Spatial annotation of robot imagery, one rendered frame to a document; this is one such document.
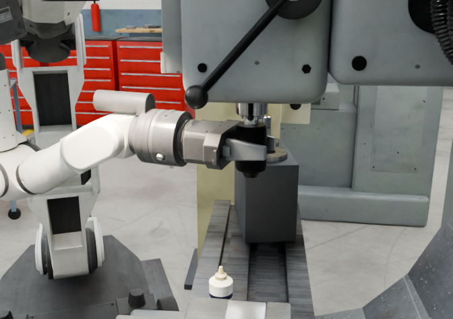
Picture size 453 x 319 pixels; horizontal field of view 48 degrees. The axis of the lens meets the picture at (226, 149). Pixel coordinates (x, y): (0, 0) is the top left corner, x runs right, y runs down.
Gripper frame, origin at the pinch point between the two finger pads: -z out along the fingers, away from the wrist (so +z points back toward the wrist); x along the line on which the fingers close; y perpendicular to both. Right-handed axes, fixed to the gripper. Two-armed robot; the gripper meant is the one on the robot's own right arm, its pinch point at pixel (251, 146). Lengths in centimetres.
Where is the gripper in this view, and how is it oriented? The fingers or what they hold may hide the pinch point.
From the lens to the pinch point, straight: 77.7
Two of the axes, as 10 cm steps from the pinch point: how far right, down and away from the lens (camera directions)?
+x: 3.3, -2.7, 9.0
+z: -9.4, -1.0, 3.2
